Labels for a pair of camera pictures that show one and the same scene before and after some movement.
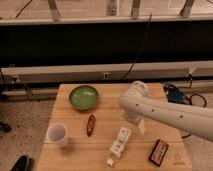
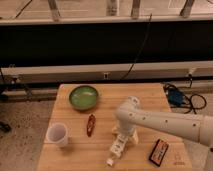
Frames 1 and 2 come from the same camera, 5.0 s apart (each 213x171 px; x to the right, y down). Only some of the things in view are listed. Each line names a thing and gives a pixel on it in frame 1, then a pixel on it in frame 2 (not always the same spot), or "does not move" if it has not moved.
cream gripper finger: (141, 126) to (135, 137)
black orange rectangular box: (158, 152) does not move
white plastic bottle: (119, 144) does not move
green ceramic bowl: (83, 97) does not move
